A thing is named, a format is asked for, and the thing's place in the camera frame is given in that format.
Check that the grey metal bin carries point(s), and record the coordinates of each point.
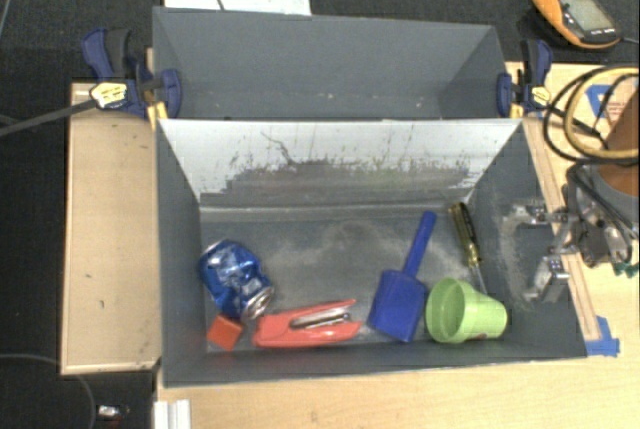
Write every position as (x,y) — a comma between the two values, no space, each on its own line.
(320,67)

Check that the crushed blue drink can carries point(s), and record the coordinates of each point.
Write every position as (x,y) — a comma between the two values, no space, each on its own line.
(232,277)

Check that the green plastic cup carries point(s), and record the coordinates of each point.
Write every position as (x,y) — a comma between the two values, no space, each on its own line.
(465,314)

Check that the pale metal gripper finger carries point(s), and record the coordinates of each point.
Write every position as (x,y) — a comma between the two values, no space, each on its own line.
(547,279)
(531,213)

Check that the blue toy scoop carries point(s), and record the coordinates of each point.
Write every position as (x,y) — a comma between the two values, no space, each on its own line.
(397,302)

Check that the small orange-red block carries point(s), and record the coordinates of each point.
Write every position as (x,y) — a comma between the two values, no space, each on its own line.
(225,332)

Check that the red stapler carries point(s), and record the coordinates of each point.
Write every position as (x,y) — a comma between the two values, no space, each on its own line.
(300,329)

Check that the pale wood board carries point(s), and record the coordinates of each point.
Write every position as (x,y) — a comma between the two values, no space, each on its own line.
(112,242)

